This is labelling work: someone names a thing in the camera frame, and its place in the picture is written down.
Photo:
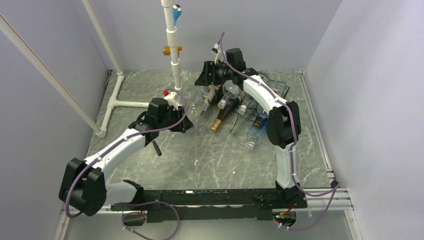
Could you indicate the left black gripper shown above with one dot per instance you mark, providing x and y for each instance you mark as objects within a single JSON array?
[{"x": 185, "y": 124}]

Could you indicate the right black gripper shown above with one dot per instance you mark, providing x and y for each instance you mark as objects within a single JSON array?
[{"x": 209, "y": 68}]

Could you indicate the clear round cork-stoppered bottle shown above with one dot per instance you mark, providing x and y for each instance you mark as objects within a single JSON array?
[{"x": 196, "y": 108}]

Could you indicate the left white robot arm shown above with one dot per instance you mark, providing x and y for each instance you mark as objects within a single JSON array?
[{"x": 84, "y": 189}]

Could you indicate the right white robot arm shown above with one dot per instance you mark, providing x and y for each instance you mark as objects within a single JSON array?
[{"x": 283, "y": 124}]

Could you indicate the dark green wine bottle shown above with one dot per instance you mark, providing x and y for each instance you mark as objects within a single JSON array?
[{"x": 210, "y": 95}]

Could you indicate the clear bottle silver cap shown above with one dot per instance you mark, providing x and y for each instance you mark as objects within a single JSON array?
[{"x": 230, "y": 92}]

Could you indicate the dark gold-foil wine bottle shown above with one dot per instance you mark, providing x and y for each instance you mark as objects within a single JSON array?
[{"x": 223, "y": 113}]

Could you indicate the clear bottle dark label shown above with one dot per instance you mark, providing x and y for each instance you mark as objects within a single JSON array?
[{"x": 248, "y": 106}]

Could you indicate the clear slim empty bottle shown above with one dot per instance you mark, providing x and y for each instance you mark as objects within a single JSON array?
[{"x": 239, "y": 122}]

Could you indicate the blue square glass bottle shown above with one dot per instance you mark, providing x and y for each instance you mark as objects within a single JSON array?
[{"x": 256, "y": 135}]

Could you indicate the clear square bottle black cap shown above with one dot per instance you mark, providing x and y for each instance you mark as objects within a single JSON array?
[{"x": 260, "y": 121}]

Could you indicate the blue pipe clip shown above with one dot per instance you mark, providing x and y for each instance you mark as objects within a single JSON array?
[{"x": 176, "y": 12}]

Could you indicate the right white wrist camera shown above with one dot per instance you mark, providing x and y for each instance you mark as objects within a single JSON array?
[{"x": 218, "y": 54}]

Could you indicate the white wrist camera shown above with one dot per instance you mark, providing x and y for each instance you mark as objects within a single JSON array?
[
  {"x": 174, "y": 98},
  {"x": 218, "y": 54}
]

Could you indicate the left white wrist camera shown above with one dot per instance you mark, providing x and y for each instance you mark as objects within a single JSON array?
[{"x": 174, "y": 98}]

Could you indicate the black handled metal tool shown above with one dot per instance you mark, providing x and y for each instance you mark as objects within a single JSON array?
[{"x": 157, "y": 148}]

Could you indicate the black wire wine rack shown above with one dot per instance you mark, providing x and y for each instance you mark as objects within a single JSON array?
[{"x": 222, "y": 95}]

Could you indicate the aluminium frame rail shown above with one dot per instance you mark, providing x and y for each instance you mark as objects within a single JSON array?
[{"x": 334, "y": 198}]

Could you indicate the white PVC pipe frame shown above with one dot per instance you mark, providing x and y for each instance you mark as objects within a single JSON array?
[{"x": 171, "y": 49}]

